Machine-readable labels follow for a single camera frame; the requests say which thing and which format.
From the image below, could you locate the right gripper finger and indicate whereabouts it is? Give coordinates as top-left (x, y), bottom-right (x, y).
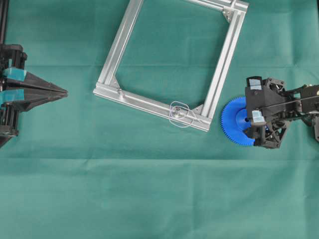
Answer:
top-left (247, 76), bottom-right (262, 90)
top-left (245, 110), bottom-right (265, 146)

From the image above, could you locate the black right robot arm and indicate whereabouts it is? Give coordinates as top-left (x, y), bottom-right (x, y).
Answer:
top-left (243, 76), bottom-right (319, 149)

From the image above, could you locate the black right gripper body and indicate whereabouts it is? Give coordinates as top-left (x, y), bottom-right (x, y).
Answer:
top-left (245, 78), bottom-right (302, 149)

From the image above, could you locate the metal shaft with clear plate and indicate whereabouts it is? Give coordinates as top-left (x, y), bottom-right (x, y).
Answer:
top-left (172, 106), bottom-right (182, 118)

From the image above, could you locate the green table cloth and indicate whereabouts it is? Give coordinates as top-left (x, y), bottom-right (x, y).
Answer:
top-left (0, 0), bottom-right (319, 239)

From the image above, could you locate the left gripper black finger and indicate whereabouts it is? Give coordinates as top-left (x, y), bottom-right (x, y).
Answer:
top-left (3, 67), bottom-right (68, 95)
top-left (0, 90), bottom-right (68, 112)

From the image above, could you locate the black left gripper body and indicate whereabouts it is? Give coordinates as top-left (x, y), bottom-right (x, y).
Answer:
top-left (0, 44), bottom-right (27, 136)

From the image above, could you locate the blue plastic gear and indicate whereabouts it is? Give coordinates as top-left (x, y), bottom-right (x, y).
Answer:
top-left (221, 97), bottom-right (255, 146)

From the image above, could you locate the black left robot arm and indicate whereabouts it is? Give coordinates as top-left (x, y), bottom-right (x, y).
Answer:
top-left (0, 0), bottom-right (68, 145)

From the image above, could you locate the aluminium extrusion square frame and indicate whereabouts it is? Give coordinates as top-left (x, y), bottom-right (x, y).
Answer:
top-left (93, 0), bottom-right (249, 131)

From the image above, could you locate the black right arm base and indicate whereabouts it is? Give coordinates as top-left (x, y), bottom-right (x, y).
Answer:
top-left (311, 114), bottom-right (319, 142)

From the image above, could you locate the clear plastic plate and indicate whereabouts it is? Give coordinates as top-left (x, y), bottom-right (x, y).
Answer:
top-left (168, 101), bottom-right (195, 128)

